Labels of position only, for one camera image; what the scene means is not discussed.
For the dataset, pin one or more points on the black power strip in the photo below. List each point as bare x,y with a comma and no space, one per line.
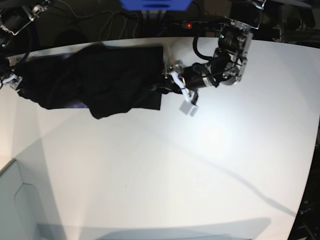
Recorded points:
194,26

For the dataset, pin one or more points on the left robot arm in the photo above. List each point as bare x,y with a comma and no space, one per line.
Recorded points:
228,62

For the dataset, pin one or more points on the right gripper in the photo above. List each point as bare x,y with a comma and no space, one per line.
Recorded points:
12,80

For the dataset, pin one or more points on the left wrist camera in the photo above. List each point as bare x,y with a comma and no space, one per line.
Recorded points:
188,108

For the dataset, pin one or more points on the grey cabinet at lower left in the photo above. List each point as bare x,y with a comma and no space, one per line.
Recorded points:
22,216

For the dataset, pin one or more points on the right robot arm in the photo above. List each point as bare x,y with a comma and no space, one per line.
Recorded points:
17,16

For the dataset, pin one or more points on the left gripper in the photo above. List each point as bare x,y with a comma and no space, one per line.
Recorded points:
184,80

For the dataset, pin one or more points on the blue plastic bin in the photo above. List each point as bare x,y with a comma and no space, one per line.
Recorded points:
155,5

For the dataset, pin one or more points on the black T-shirt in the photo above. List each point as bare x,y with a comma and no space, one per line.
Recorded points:
107,80

